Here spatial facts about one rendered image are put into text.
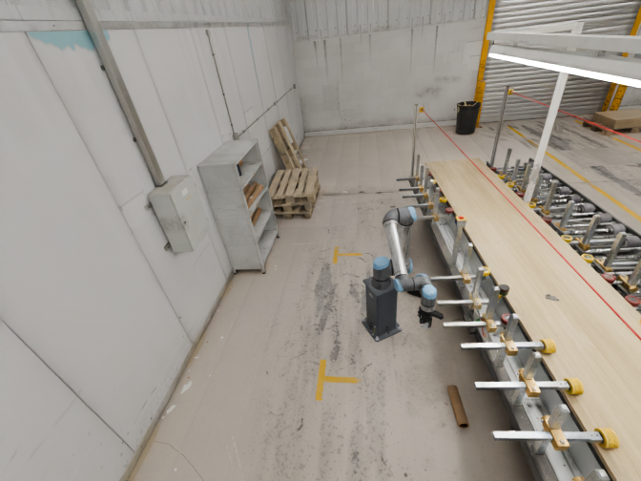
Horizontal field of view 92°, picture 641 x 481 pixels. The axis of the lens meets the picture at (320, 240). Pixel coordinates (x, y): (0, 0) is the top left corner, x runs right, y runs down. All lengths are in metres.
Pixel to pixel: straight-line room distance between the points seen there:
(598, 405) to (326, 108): 8.76
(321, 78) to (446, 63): 3.25
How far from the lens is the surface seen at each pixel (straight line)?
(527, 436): 1.97
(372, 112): 9.67
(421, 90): 9.70
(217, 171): 3.67
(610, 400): 2.34
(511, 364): 2.62
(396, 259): 2.24
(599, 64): 2.08
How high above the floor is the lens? 2.63
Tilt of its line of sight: 34 degrees down
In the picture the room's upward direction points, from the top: 8 degrees counter-clockwise
